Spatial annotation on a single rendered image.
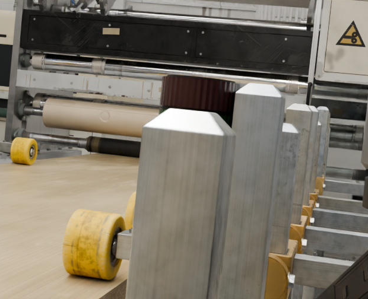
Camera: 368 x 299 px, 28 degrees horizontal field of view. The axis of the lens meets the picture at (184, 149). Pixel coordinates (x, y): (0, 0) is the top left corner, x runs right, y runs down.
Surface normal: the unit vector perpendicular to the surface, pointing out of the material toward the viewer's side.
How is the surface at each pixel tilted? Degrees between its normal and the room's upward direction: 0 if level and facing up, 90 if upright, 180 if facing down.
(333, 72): 90
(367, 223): 90
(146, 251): 90
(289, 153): 90
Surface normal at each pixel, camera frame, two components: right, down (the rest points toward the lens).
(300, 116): -0.21, 0.03
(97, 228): -0.11, -0.58
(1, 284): 0.10, -0.99
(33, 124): 0.97, 0.11
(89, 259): -0.23, 0.26
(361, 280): -0.99, -0.11
